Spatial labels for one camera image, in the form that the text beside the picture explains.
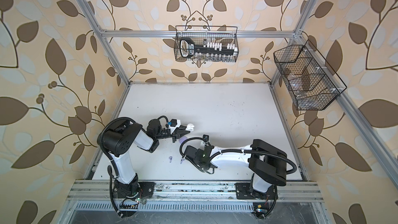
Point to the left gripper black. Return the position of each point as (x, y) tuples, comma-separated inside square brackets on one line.
[(179, 135)]

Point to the white earbud charging case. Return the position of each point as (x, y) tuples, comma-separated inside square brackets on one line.
[(190, 127)]

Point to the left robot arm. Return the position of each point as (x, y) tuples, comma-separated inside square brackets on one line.
[(122, 133)]

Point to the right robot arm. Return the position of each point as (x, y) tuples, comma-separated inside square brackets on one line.
[(269, 164)]

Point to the purple earbud charging case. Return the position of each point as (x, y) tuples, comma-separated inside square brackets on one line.
[(181, 140)]

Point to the black tool with white parts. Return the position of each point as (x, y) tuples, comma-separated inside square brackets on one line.
[(209, 49)]

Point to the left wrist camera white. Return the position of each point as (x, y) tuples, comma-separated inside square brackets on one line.
[(174, 123)]

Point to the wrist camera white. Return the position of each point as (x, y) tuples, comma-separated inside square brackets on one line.
[(206, 140), (174, 123)]

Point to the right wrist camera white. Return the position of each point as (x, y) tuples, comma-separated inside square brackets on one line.
[(206, 140)]

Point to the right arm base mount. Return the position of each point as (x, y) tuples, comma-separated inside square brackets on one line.
[(256, 193)]

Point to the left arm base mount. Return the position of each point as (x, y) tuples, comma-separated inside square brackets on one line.
[(133, 193)]

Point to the black wire basket back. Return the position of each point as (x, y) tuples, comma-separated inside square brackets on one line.
[(220, 34)]

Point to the black wire basket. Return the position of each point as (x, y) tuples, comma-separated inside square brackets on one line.
[(311, 83), (220, 34)]

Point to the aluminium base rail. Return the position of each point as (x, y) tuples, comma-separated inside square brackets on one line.
[(191, 196)]

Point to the black wire basket right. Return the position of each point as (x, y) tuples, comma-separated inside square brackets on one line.
[(311, 83)]

